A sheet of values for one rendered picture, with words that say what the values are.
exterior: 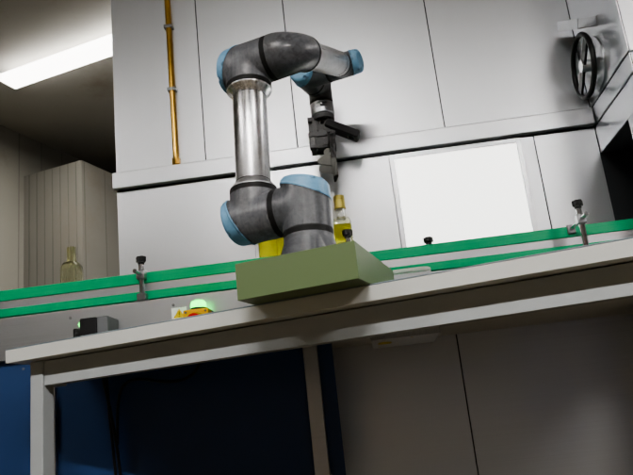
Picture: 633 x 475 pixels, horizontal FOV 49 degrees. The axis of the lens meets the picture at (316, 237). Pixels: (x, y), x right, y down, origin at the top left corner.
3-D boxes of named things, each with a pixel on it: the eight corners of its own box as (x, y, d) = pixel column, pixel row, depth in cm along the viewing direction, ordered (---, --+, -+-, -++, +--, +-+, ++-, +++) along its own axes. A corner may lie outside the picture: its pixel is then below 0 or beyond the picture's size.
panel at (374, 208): (538, 239, 221) (518, 140, 229) (540, 237, 218) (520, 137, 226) (259, 274, 227) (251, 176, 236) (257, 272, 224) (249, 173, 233)
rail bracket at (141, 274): (151, 302, 198) (149, 256, 202) (142, 297, 191) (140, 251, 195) (137, 303, 199) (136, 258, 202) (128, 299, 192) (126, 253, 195)
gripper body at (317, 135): (312, 158, 223) (308, 123, 226) (338, 155, 223) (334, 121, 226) (310, 149, 216) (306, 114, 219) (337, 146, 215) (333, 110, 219)
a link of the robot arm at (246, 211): (272, 228, 156) (261, 24, 174) (216, 242, 162) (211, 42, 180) (297, 242, 166) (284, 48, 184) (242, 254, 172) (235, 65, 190)
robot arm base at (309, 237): (328, 259, 146) (324, 215, 149) (266, 272, 152) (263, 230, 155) (355, 274, 159) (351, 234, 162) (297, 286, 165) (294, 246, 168)
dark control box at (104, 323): (119, 349, 194) (118, 319, 196) (108, 346, 186) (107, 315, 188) (90, 352, 194) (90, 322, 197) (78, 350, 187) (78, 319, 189)
